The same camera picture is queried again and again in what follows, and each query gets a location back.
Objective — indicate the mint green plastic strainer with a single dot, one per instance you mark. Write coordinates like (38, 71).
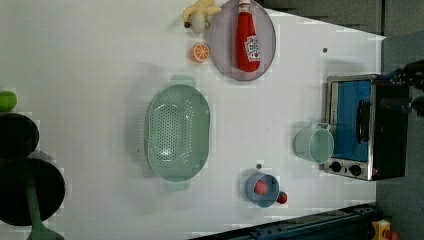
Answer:
(177, 132)

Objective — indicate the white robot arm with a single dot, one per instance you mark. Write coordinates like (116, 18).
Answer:
(409, 76)

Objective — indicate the toy orange half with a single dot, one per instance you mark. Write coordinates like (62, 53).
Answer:
(200, 53)

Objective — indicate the red ketchup bottle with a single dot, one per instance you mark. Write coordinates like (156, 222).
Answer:
(247, 50)

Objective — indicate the toy strawberry in bowl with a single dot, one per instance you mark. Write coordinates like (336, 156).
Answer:
(261, 188)

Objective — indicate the grey round plate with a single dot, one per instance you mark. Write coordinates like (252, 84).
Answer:
(222, 39)

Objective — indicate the blue small bowl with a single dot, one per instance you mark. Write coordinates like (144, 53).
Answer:
(269, 198)

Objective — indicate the toy strawberry on table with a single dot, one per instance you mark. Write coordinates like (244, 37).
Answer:
(282, 198)

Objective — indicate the toy peeled banana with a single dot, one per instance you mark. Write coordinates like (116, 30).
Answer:
(197, 15)

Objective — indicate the mint green mug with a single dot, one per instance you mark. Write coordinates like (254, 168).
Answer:
(315, 144)

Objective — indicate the black silver toaster oven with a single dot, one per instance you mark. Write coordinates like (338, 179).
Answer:
(369, 123)

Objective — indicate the small black pot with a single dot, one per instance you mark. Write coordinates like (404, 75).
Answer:
(19, 136)

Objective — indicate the yellow emergency stop button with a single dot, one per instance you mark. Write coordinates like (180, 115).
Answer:
(383, 231)

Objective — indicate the large black pan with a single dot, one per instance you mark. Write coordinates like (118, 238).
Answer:
(49, 184)

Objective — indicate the green toy fruit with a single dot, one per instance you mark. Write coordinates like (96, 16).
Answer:
(8, 101)

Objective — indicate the green spatula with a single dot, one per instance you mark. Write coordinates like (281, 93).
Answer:
(38, 230)

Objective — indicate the blue metal frame rail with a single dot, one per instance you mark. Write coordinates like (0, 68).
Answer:
(351, 223)

